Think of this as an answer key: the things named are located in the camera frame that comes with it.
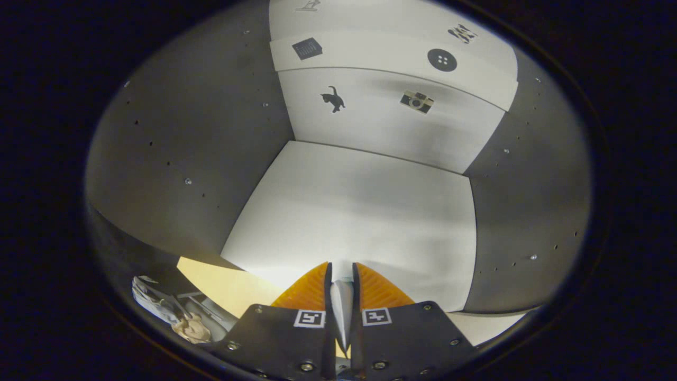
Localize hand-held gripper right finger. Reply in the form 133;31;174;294
349;262;477;381

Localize dark grey cabinet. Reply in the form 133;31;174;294
85;0;592;318

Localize white teal booklet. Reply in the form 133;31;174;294
331;279;354;355

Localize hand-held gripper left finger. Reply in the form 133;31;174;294
204;261;336;381

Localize beige crumpled cloth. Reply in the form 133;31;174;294
172;312;212;343

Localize light grey folded cloth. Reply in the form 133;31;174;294
131;275;183;324

